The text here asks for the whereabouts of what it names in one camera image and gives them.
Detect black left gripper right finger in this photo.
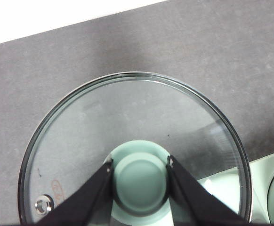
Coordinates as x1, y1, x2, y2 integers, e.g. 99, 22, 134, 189
166, 155, 249, 226

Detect glass pot lid green knob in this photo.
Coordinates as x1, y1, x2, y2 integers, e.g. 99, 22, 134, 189
17, 71, 253, 226

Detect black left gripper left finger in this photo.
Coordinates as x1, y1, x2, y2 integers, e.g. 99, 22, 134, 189
36, 160, 114, 226

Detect green breakfast machine base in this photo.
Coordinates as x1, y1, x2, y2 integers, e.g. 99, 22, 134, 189
197, 148, 274, 226

